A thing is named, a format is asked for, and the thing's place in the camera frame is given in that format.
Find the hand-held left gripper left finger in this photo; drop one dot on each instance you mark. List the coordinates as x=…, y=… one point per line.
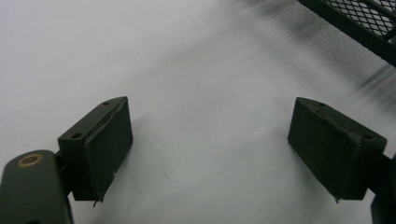
x=99, y=149

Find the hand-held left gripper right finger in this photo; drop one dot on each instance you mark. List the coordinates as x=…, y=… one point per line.
x=333, y=149

